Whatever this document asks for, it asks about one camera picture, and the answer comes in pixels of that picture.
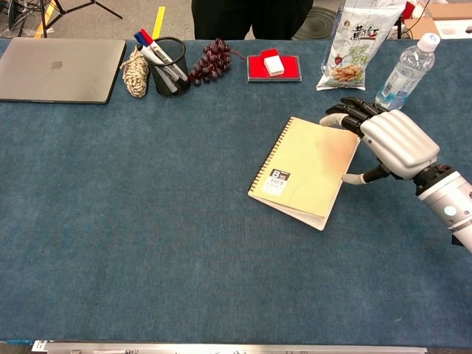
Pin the markers in cup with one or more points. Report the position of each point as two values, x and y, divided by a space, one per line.
147 37

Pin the yellow spiral notebook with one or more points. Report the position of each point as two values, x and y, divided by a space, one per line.
302 173

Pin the dark red grape bunch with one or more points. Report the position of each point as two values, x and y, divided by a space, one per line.
212 62

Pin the grey laptop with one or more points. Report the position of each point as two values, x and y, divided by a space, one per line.
55 70

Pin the white nut snack bag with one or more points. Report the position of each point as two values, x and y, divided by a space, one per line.
354 44

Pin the black cap marker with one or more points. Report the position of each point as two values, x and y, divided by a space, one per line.
143 52

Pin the person in black clothes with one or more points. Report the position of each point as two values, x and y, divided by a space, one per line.
239 18

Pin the small red object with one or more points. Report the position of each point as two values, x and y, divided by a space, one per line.
408 10

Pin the aluminium rail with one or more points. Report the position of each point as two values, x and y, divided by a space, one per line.
221 347

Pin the clear plastic water bottle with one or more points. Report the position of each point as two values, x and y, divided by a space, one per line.
405 73

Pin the black mesh pen holder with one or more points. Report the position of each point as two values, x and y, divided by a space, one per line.
180 59

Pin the cardboard box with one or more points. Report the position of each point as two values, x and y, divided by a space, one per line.
450 18

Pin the blue cap marker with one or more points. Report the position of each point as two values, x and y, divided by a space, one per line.
139 37

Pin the black tripod stand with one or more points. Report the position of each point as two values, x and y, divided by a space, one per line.
62 9

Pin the blue felt table cloth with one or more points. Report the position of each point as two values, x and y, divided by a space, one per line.
147 221

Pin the white and red stamp block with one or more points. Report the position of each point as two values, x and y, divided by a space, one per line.
273 66

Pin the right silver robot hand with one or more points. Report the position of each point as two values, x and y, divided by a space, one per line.
398 144

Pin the red ink pad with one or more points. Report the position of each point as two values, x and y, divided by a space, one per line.
256 70

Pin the black round stool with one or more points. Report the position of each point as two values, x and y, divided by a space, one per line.
321 26

